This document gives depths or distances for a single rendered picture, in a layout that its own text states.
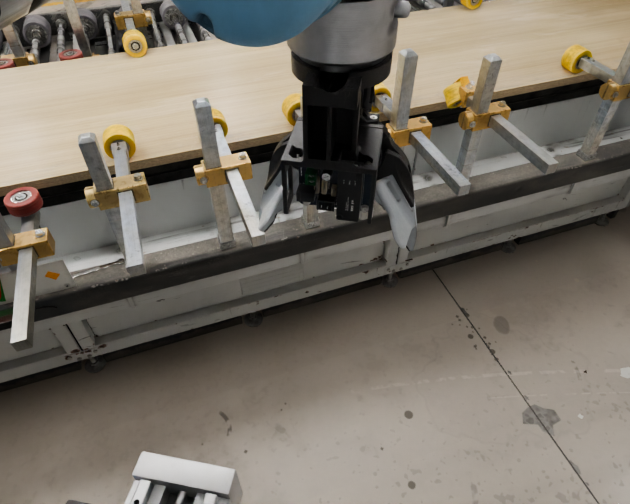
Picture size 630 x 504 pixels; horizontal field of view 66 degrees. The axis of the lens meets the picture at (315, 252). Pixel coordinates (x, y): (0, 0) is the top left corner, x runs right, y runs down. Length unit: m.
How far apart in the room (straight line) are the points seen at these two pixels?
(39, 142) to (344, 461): 1.36
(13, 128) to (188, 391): 1.05
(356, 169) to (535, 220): 2.13
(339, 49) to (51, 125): 1.40
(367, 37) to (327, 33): 0.02
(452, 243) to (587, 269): 0.68
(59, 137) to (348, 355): 1.25
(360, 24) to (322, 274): 1.71
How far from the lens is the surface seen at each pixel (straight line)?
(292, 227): 1.42
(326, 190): 0.38
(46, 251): 1.32
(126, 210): 1.15
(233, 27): 0.21
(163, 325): 1.93
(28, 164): 1.52
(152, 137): 1.49
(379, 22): 0.33
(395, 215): 0.43
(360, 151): 0.37
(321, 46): 0.33
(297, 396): 1.88
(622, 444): 2.09
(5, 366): 2.06
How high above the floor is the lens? 1.66
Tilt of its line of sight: 46 degrees down
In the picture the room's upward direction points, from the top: straight up
